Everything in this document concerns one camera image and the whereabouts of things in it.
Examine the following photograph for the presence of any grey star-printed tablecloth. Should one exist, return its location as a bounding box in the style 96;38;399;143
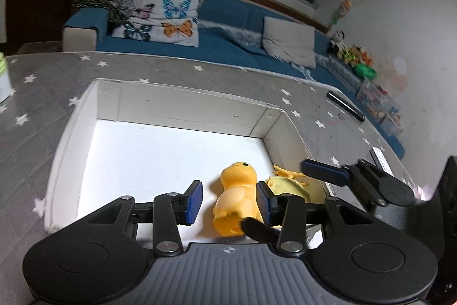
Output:
0;51;429;305

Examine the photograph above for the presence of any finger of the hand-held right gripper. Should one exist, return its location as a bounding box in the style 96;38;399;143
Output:
301;158;386;210
241;217;282;246

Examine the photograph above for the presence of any white and green container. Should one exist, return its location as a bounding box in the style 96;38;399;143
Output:
0;53;17;104

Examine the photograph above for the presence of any hanging wall toy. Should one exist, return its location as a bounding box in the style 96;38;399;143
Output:
330;0;352;27

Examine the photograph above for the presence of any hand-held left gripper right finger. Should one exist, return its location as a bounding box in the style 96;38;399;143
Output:
257;182;380;254

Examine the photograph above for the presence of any yellow-green plush toy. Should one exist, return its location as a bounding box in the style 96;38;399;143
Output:
268;165;315;202

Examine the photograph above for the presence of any pile of colourful plush toys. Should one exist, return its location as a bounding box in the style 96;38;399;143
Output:
342;45;374;65

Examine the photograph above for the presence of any white remote control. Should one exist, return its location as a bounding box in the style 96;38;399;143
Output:
371;147;390;173

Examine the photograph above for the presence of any clear plastic toy bin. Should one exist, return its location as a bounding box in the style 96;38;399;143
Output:
356;79;405;136

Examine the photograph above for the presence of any blue sofa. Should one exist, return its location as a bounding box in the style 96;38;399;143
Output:
62;0;406;160

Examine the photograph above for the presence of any black remote control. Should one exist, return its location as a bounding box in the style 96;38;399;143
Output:
326;91;367;123

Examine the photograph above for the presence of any green plastic bowl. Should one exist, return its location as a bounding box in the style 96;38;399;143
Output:
354;63;378;79

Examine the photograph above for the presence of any butterfly print pillow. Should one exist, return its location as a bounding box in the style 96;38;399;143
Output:
111;0;210;47

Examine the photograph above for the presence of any white cardboard box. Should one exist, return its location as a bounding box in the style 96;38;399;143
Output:
43;78;344;246

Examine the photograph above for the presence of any panda plush toy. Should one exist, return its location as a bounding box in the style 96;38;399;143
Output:
328;31;346;54

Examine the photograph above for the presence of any striped dark cloth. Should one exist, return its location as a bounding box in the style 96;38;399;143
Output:
71;0;126;24

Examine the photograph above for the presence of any yellow rubber duck toy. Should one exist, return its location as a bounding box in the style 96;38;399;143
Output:
213;162;266;238

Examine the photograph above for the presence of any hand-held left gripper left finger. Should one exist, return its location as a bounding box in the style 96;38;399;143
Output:
76;180;204;256

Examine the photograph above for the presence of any grey pillow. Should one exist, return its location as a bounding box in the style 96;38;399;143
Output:
262;16;317;69

